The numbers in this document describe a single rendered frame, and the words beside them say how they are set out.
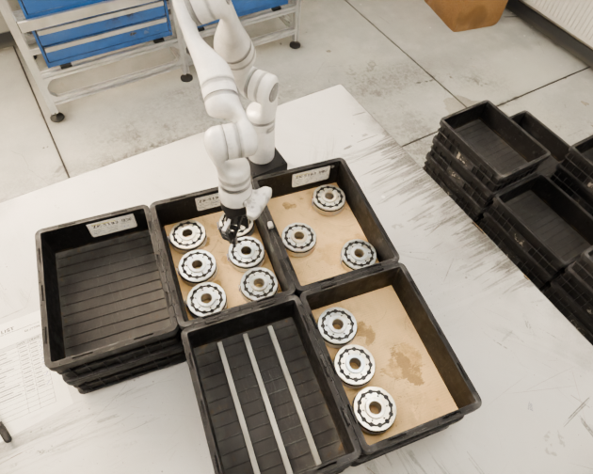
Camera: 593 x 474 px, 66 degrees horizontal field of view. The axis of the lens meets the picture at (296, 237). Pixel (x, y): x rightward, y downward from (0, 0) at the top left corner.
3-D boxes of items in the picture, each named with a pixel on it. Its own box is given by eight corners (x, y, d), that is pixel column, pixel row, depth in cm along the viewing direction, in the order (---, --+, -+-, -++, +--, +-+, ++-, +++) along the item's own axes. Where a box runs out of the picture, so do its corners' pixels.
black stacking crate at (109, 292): (52, 254, 132) (35, 231, 123) (155, 228, 139) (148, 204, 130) (64, 385, 112) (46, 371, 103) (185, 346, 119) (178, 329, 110)
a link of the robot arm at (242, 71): (224, 23, 116) (257, 36, 114) (253, 72, 142) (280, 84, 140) (208, 56, 115) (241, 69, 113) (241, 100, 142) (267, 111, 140)
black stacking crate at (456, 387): (296, 312, 126) (298, 293, 117) (392, 282, 133) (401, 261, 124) (356, 463, 106) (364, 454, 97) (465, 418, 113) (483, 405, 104)
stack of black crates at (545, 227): (464, 239, 225) (492, 196, 197) (508, 215, 235) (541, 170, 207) (524, 305, 207) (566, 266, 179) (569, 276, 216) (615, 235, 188)
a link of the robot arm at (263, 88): (283, 71, 134) (280, 116, 148) (255, 59, 136) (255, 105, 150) (267, 88, 129) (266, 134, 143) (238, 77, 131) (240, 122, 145)
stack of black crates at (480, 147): (412, 184, 243) (439, 118, 206) (455, 165, 253) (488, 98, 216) (463, 239, 225) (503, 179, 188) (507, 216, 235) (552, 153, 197)
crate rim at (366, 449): (296, 296, 118) (297, 292, 116) (400, 264, 125) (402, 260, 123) (362, 457, 98) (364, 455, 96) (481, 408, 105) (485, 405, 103)
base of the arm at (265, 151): (243, 150, 161) (241, 112, 146) (266, 141, 163) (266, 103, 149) (255, 167, 156) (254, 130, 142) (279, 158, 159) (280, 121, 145)
